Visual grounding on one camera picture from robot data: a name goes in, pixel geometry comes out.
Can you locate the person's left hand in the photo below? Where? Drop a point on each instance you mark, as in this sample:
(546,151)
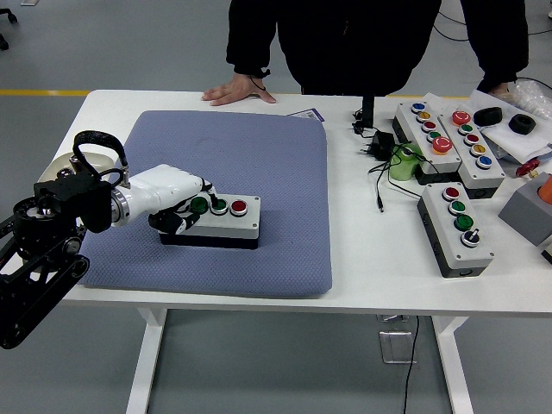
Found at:
(502,89)

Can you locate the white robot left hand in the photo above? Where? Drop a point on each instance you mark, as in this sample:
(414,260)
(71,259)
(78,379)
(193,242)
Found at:
(168,185)

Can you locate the person's right hand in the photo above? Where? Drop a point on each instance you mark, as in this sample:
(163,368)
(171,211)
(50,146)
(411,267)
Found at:
(239,89)

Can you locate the grey four-button control box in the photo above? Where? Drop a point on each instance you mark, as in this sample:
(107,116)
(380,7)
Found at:
(233,228)
(474,259)

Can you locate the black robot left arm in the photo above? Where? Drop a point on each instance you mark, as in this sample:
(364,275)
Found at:
(26,293)

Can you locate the grey five-button control box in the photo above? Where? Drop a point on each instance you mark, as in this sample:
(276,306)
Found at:
(487,177)
(448,161)

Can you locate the clear plastic bag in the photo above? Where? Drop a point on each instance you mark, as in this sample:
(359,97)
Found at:
(535,97)

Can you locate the small white paper sheet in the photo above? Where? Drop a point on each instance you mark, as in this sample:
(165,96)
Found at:
(442,102)

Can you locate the purple label card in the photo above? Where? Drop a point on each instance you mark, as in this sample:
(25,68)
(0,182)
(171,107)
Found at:
(307,114)

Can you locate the white tape roll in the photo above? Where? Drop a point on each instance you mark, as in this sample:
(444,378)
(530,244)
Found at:
(97,160)

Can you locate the orange cylinder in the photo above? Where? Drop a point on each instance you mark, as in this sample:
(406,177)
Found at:
(545,190)

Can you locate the blue-grey textured mat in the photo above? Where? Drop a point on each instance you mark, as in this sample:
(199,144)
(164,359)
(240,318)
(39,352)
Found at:
(284,194)

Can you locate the grey block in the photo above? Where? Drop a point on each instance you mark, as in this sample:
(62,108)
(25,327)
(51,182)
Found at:
(524,215)

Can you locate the green plastic part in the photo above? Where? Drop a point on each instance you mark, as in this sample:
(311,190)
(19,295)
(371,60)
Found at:
(401,170)

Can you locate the black upright stand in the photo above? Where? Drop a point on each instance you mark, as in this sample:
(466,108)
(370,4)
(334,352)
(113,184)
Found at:
(368,112)

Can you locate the person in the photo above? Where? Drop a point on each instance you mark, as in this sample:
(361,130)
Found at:
(366,43)

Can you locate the white table leg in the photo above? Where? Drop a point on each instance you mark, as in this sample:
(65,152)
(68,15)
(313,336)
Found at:
(453,366)
(144,366)

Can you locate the black office chair base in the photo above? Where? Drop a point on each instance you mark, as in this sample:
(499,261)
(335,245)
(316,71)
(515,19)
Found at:
(9,16)

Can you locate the clear floor socket cover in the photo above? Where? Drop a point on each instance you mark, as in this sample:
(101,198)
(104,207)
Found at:
(397,347)

